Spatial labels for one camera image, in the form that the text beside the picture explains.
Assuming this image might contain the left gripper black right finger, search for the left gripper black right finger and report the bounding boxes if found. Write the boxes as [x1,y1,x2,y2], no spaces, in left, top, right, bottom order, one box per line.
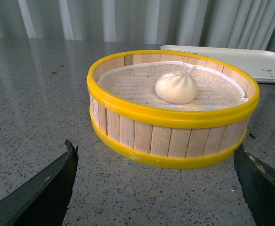
[234,145,275,226]

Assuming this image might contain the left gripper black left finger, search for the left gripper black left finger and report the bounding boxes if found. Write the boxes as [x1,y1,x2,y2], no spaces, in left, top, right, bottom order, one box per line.
[0,140,78,226]

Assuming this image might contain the white steamed bun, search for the white steamed bun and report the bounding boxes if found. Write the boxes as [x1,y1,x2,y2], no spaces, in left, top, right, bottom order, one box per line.
[155,70,198,105]

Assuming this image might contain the white plastic tray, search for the white plastic tray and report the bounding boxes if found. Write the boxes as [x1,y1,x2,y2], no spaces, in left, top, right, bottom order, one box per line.
[161,45,275,84]

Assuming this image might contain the bamboo steamer with yellow rims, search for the bamboo steamer with yellow rims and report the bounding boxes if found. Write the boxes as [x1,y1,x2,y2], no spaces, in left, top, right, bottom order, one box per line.
[87,50,259,169]

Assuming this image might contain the white mesh steamer liner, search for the white mesh steamer liner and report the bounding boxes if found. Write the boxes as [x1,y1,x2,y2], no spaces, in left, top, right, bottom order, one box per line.
[97,61,249,111]

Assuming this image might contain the grey pleated curtain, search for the grey pleated curtain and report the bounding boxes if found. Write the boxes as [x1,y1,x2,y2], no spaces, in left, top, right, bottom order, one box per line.
[0,0,275,51]

